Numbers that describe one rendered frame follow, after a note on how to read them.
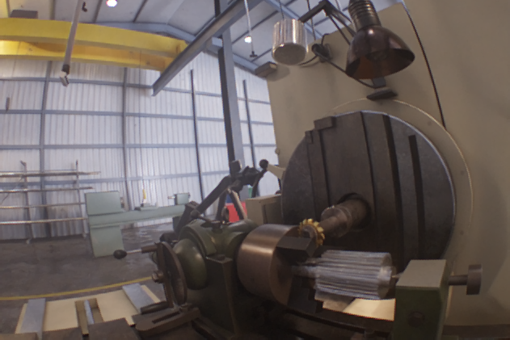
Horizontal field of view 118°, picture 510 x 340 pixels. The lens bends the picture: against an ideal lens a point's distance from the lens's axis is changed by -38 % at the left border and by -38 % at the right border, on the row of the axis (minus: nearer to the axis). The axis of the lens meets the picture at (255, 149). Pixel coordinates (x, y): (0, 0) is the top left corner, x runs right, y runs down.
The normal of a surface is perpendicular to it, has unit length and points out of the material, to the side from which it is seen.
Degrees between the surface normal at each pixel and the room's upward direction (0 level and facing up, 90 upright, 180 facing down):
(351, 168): 90
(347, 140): 90
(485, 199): 90
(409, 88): 90
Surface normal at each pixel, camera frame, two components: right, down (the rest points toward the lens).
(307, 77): -0.74, 0.01
